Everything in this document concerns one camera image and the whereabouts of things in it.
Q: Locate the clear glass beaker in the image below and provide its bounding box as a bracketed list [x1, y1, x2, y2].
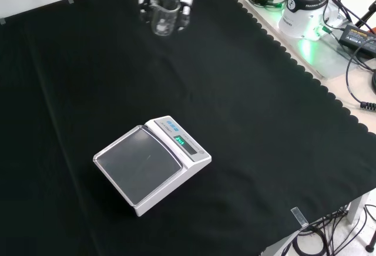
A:
[149, 0, 182, 37]

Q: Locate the white electronic balance steel pan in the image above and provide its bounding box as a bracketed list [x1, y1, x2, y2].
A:
[92, 115, 213, 217]

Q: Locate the black bench cloth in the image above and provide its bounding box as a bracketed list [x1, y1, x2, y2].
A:
[0, 0, 376, 256]

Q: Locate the black power adapter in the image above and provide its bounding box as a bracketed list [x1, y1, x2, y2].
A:
[338, 23, 376, 59]

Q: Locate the black tripod leg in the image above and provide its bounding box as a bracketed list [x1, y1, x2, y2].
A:
[354, 0, 376, 33]

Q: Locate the white table leg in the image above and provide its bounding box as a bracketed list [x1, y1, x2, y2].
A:
[347, 191, 371, 225]

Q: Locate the grey metal base plate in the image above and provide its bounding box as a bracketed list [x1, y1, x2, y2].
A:
[243, 0, 376, 80]

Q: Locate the black adapter cable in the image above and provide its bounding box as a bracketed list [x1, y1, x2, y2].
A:
[345, 43, 376, 110]

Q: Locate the black floor cable bundle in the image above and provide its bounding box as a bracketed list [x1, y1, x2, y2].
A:
[289, 203, 374, 256]

